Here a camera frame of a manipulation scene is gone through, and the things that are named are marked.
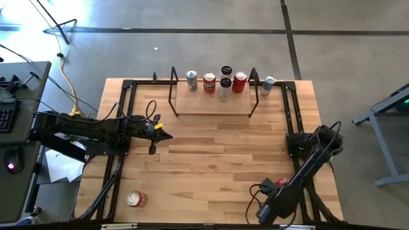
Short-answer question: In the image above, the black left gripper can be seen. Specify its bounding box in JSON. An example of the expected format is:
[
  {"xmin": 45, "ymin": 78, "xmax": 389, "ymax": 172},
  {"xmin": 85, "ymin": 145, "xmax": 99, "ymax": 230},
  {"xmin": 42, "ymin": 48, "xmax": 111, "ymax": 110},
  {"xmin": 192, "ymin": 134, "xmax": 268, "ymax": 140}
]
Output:
[{"xmin": 140, "ymin": 114, "xmax": 174, "ymax": 156}]

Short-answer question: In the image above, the blue silver energy drink can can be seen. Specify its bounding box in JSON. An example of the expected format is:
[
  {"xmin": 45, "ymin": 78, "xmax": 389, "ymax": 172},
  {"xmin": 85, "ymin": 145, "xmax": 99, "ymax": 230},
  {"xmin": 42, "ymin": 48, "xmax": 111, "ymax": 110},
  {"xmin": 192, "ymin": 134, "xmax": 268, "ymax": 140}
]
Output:
[
  {"xmin": 185, "ymin": 69, "xmax": 199, "ymax": 93},
  {"xmin": 260, "ymin": 75, "xmax": 277, "ymax": 98}
]

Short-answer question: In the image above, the orange Fanta soda can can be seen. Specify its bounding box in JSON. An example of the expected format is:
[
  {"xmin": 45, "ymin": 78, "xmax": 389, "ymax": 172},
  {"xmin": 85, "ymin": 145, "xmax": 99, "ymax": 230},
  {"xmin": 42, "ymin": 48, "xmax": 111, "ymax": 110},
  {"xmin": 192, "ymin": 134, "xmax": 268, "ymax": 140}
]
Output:
[{"xmin": 203, "ymin": 72, "xmax": 217, "ymax": 95}]

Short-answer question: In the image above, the red-orange soda can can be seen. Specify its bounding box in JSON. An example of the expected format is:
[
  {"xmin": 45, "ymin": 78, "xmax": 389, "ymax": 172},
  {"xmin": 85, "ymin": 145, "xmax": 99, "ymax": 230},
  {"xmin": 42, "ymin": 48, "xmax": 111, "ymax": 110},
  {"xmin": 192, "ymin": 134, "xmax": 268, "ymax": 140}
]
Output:
[{"xmin": 125, "ymin": 190, "xmax": 148, "ymax": 208}]

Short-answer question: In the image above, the white slim beverage can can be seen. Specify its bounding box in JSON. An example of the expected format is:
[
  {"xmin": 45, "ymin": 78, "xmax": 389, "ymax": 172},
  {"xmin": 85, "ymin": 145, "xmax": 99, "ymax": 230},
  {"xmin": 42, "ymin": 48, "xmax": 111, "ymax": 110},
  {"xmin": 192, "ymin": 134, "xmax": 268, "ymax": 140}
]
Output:
[
  {"xmin": 219, "ymin": 65, "xmax": 233, "ymax": 81},
  {"xmin": 218, "ymin": 77, "xmax": 233, "ymax": 104}
]

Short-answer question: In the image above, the white paper sheet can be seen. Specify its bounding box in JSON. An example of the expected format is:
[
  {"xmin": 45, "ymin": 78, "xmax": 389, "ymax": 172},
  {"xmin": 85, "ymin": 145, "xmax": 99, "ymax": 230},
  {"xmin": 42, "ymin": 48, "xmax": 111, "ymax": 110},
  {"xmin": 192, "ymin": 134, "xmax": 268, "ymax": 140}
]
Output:
[{"xmin": 44, "ymin": 140, "xmax": 87, "ymax": 183}]

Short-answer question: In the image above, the black tripod stand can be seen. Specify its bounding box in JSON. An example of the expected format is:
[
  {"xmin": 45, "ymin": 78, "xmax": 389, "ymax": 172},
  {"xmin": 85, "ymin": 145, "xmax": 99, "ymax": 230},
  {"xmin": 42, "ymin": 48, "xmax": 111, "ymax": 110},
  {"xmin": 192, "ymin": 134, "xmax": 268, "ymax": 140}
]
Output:
[{"xmin": 34, "ymin": 0, "xmax": 79, "ymax": 45}]

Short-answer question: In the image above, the black computer mouse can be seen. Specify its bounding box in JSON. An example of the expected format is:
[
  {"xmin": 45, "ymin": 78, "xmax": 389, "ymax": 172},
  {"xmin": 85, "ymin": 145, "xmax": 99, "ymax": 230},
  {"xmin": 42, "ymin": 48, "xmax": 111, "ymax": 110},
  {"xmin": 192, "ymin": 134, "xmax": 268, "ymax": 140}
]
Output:
[{"xmin": 3, "ymin": 147, "xmax": 25, "ymax": 176}]

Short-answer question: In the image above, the grey desk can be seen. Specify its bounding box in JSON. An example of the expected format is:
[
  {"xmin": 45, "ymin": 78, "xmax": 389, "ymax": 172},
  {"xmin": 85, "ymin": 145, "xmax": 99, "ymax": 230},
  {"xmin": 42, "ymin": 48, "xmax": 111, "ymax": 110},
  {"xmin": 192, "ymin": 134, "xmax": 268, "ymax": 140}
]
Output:
[{"xmin": 0, "ymin": 60, "xmax": 52, "ymax": 224}]

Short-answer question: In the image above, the black keyboard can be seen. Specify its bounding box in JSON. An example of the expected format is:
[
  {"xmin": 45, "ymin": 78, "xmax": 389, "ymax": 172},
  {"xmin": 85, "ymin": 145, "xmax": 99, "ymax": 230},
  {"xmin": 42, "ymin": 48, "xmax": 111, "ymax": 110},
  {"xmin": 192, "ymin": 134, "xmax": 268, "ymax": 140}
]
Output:
[{"xmin": 0, "ymin": 98, "xmax": 22, "ymax": 134}]

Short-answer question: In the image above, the black desk clamp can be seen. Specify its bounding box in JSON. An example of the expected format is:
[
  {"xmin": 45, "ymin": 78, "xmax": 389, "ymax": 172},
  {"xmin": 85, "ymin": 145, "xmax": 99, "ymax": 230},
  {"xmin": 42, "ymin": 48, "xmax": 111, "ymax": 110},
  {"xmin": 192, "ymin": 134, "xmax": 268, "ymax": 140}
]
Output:
[{"xmin": 0, "ymin": 72, "xmax": 42, "ymax": 95}]

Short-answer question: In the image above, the black device with green light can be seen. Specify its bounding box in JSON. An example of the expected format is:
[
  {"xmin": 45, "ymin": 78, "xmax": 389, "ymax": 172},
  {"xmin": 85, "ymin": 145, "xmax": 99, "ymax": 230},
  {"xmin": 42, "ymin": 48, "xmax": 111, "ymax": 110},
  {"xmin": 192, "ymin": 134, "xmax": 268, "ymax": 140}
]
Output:
[{"xmin": 396, "ymin": 95, "xmax": 409, "ymax": 112}]

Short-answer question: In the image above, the silver metal bracket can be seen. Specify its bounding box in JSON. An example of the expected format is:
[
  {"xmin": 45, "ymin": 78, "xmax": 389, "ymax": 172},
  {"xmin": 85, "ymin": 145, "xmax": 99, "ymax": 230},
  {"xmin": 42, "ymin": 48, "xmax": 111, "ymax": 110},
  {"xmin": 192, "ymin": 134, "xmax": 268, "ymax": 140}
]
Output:
[
  {"xmin": 279, "ymin": 224, "xmax": 316, "ymax": 230},
  {"xmin": 101, "ymin": 223, "xmax": 138, "ymax": 230}
]

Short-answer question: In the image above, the yellow power cable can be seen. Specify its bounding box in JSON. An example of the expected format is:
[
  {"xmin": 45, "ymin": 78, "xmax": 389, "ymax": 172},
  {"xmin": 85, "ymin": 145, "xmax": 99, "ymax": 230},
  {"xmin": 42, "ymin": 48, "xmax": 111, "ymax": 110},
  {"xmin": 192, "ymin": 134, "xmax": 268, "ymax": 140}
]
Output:
[{"xmin": 27, "ymin": 0, "xmax": 82, "ymax": 116}]

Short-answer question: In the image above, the black aluminium table frame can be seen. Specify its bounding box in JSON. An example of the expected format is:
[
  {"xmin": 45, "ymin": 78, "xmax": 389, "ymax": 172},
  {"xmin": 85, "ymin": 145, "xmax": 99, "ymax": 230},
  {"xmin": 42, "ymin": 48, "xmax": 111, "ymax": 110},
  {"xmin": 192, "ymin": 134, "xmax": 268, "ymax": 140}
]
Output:
[{"xmin": 72, "ymin": 79, "xmax": 345, "ymax": 224}]

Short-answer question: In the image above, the grey metal table frame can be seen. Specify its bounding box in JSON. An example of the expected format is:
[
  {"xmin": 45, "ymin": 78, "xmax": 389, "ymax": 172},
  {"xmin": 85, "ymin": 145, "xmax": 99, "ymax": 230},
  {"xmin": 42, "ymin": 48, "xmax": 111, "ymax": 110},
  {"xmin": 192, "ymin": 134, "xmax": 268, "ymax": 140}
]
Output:
[{"xmin": 351, "ymin": 82, "xmax": 409, "ymax": 187}]

